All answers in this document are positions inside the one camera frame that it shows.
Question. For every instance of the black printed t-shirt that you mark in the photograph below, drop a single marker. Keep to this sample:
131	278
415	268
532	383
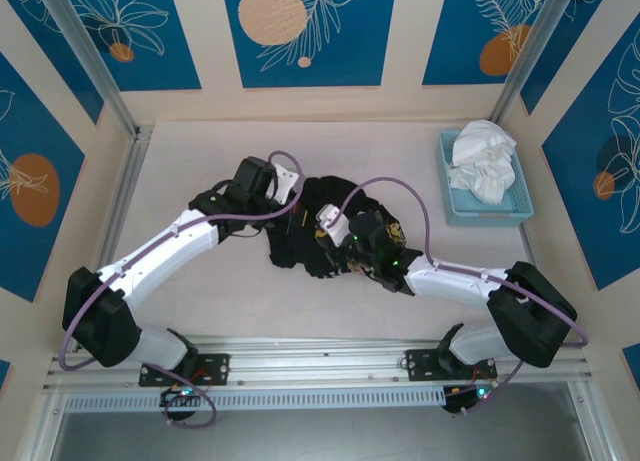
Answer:
320	193

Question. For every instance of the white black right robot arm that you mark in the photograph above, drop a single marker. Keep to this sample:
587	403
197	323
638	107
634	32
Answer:
450	281

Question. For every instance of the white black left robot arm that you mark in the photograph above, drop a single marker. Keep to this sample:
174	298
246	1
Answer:
160	256

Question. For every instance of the light blue perforated basket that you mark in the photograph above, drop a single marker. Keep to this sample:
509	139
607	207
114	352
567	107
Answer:
480	217

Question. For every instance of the white crumpled cloth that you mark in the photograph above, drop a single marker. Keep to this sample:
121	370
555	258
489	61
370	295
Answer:
482	166

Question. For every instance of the small circuit board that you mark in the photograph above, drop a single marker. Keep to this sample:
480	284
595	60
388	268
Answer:
475	398
182	396

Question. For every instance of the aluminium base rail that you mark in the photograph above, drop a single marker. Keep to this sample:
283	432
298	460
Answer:
325	366

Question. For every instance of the aluminium frame post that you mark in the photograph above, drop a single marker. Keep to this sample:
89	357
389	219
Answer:
85	51
535	46

